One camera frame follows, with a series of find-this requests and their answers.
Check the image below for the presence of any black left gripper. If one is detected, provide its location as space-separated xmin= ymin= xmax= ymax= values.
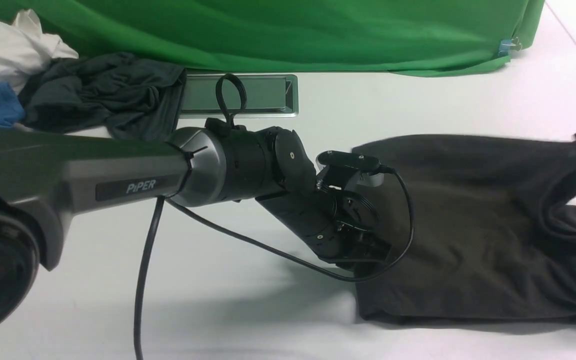
xmin=255 ymin=188 xmax=394 ymax=273

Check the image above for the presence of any dark gray long-sleeved shirt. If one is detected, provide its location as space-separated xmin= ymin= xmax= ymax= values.
xmin=352 ymin=134 xmax=576 ymax=324

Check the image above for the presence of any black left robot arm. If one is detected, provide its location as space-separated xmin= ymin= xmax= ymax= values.
xmin=0 ymin=118 xmax=393 ymax=324

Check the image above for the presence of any dark teal crumpled shirt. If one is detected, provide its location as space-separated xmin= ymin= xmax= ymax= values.
xmin=18 ymin=52 xmax=187 ymax=141

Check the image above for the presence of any green backdrop cloth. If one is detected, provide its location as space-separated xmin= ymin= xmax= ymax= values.
xmin=0 ymin=0 xmax=545 ymax=78

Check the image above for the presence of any blue binder clip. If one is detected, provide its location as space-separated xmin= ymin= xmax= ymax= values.
xmin=497 ymin=37 xmax=522 ymax=57

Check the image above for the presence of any white cloth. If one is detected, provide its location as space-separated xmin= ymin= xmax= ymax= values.
xmin=0 ymin=9 xmax=79 ymax=94

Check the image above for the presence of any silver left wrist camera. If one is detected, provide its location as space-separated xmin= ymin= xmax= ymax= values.
xmin=315 ymin=150 xmax=384 ymax=191

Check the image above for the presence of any table cable grommet plate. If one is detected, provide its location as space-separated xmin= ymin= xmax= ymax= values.
xmin=178 ymin=74 xmax=299 ymax=119

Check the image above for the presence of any black left camera cable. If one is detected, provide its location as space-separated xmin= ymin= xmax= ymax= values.
xmin=133 ymin=74 xmax=415 ymax=360

